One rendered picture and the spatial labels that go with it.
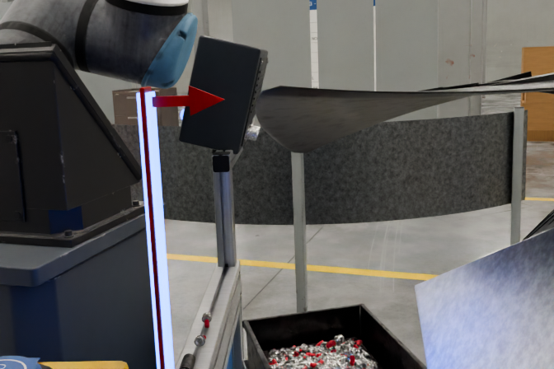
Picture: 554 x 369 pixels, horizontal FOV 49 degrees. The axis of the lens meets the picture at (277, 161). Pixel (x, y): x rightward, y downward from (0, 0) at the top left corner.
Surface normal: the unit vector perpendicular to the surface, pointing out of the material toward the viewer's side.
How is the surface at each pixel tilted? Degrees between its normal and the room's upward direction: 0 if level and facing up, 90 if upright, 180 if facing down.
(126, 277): 90
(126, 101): 90
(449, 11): 90
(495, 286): 55
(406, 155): 90
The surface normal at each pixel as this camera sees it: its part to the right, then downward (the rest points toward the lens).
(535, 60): -0.30, 0.17
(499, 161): 0.46, 0.13
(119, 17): -0.40, 0.33
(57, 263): 0.96, 0.01
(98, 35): -0.07, 0.18
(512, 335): -0.70, -0.46
